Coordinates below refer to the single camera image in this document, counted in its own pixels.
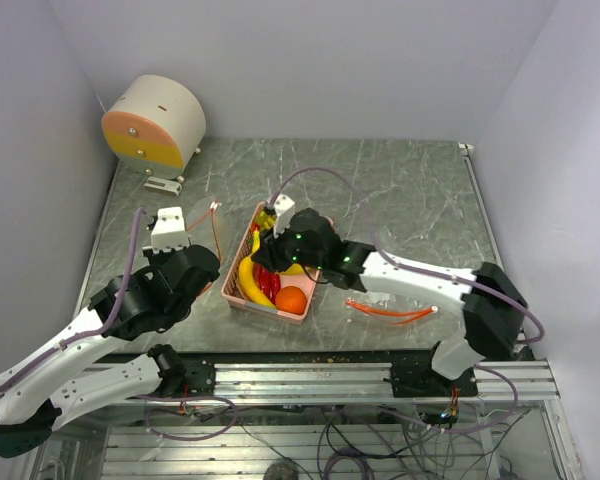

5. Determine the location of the orange fruit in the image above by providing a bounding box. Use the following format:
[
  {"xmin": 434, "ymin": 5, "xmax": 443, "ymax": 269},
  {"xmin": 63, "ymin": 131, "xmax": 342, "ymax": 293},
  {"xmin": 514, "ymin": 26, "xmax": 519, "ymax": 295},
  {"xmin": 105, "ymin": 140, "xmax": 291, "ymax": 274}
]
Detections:
[{"xmin": 274, "ymin": 285, "xmax": 308, "ymax": 315}]

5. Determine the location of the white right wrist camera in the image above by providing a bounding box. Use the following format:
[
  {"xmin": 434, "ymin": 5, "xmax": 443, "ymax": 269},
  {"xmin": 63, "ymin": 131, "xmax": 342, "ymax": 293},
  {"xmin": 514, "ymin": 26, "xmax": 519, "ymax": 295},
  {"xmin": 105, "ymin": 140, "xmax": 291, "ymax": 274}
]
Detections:
[{"xmin": 267, "ymin": 194, "xmax": 295, "ymax": 237}]

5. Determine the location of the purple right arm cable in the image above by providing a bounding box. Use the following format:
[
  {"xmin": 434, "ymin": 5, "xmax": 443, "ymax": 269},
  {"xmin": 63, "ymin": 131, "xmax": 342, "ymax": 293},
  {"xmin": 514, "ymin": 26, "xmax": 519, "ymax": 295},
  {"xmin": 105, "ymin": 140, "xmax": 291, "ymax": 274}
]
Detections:
[{"xmin": 269, "ymin": 166, "xmax": 545, "ymax": 345}]

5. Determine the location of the yellow banana bunch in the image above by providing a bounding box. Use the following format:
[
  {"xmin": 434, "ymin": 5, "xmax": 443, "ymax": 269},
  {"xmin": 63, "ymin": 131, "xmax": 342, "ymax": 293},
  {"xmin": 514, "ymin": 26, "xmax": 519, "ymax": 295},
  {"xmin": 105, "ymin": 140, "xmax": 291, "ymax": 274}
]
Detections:
[{"xmin": 250, "ymin": 210, "xmax": 304, "ymax": 276}]

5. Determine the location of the pink perforated plastic basket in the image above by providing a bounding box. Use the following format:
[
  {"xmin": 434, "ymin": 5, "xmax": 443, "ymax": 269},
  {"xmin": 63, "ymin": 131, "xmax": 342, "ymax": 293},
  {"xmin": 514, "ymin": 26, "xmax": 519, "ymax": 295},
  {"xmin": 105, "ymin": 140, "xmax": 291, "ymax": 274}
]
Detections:
[{"xmin": 221, "ymin": 202, "xmax": 318, "ymax": 324}]

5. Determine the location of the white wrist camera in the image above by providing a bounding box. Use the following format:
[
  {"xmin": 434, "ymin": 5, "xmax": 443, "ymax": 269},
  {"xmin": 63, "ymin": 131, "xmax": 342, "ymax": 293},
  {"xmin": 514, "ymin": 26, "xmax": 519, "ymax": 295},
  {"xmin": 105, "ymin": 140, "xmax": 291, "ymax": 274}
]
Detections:
[
  {"xmin": 267, "ymin": 194, "xmax": 295, "ymax": 237},
  {"xmin": 150, "ymin": 206, "xmax": 190, "ymax": 253}
]

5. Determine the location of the red chili pepper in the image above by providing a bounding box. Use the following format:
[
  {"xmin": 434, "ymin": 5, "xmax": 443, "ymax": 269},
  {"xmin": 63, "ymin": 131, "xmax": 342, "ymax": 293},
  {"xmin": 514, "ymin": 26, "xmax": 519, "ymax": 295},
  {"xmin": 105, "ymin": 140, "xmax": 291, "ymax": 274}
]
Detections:
[{"xmin": 256, "ymin": 266, "xmax": 281, "ymax": 303}]

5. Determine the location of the round cream drawer box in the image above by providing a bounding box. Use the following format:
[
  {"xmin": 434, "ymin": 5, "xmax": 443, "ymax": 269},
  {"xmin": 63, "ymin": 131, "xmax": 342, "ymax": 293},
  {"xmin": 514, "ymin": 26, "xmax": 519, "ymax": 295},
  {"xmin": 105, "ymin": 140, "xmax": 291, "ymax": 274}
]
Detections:
[{"xmin": 101, "ymin": 74, "xmax": 207, "ymax": 180}]

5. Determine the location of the single yellow banana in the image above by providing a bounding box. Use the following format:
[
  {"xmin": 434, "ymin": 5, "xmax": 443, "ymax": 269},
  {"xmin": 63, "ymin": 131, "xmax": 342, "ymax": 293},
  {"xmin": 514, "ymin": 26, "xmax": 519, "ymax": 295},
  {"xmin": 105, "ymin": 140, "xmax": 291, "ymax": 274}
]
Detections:
[{"xmin": 238, "ymin": 256, "xmax": 275, "ymax": 308}]

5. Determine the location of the aluminium rail frame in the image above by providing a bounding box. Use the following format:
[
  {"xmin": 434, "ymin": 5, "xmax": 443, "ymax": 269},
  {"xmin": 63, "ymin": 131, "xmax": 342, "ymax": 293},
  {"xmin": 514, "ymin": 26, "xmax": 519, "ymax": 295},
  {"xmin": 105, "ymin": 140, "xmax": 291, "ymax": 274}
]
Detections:
[{"xmin": 9, "ymin": 349, "xmax": 581, "ymax": 480}]

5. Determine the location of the clear zip bag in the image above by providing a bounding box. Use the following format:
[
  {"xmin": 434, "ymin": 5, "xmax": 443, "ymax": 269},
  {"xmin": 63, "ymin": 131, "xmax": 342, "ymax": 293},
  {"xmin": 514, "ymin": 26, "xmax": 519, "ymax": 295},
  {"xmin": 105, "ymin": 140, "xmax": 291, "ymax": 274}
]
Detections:
[
  {"xmin": 345, "ymin": 298, "xmax": 439, "ymax": 326},
  {"xmin": 184, "ymin": 196, "xmax": 226, "ymax": 263}
]

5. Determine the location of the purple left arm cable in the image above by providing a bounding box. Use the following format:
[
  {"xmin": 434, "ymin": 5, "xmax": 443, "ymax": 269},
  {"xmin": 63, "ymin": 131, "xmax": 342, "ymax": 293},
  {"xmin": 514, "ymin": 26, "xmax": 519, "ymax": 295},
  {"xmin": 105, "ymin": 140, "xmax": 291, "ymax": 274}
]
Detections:
[{"xmin": 0, "ymin": 207, "xmax": 149, "ymax": 411}]

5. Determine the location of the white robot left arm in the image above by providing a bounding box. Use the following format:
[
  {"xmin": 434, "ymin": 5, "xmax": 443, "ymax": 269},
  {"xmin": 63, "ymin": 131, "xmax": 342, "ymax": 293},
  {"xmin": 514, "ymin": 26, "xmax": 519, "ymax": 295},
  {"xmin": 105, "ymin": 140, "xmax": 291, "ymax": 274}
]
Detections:
[{"xmin": 0, "ymin": 245, "xmax": 220, "ymax": 458}]

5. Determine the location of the small white bracket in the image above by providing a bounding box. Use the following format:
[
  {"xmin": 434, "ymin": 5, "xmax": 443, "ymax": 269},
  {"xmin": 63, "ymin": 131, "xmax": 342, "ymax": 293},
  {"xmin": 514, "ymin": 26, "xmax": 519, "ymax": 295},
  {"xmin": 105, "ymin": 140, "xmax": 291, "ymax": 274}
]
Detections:
[{"xmin": 144, "ymin": 176, "xmax": 182, "ymax": 197}]

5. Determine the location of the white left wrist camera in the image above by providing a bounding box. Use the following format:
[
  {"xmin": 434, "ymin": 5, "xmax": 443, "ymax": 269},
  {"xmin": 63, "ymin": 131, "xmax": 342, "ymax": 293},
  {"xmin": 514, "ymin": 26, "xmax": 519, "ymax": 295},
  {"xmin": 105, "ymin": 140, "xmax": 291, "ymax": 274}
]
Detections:
[{"xmin": 150, "ymin": 206, "xmax": 190, "ymax": 253}]

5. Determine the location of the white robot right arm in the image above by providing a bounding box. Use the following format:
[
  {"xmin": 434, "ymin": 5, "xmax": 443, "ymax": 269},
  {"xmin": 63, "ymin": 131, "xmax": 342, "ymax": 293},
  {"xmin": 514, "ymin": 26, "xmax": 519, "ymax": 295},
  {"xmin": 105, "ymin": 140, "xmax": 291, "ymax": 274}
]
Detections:
[{"xmin": 252, "ymin": 208, "xmax": 527, "ymax": 396}]

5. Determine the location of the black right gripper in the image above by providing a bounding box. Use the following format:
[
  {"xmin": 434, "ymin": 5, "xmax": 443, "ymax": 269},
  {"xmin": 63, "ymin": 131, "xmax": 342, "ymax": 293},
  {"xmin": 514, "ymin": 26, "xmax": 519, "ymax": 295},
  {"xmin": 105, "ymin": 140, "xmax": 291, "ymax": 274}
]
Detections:
[{"xmin": 254, "ymin": 216, "xmax": 326, "ymax": 273}]

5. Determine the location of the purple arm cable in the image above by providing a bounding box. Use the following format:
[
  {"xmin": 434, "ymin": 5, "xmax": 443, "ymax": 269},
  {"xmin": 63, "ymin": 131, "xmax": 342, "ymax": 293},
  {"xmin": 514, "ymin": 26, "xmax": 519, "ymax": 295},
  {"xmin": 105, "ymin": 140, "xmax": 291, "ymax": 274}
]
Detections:
[
  {"xmin": 269, "ymin": 166, "xmax": 545, "ymax": 345},
  {"xmin": 0, "ymin": 207, "xmax": 149, "ymax": 411}
]

